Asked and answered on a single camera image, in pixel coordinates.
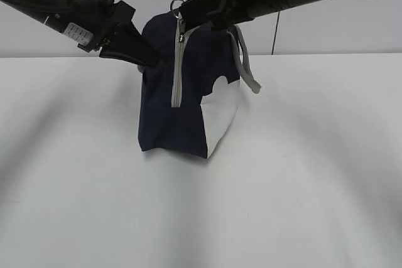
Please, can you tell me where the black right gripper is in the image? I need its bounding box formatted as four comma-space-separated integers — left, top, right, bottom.
179, 0, 283, 29

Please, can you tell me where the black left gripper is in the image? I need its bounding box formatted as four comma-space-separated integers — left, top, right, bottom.
62, 0, 159, 68

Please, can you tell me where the navy and white lunch bag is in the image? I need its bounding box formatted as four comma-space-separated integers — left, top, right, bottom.
138, 12, 261, 159

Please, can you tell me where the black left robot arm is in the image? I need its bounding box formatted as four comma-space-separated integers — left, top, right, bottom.
1, 0, 159, 67

